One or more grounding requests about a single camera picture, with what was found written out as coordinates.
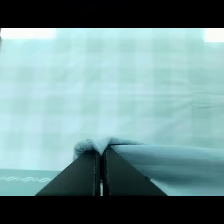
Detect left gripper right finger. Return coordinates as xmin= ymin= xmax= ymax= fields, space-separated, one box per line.
xmin=101 ymin=145 xmax=167 ymax=197

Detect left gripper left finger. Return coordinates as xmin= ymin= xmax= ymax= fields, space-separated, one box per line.
xmin=35 ymin=149 xmax=101 ymax=197

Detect pale blue garment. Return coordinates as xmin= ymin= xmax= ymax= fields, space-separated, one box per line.
xmin=73 ymin=136 xmax=224 ymax=197

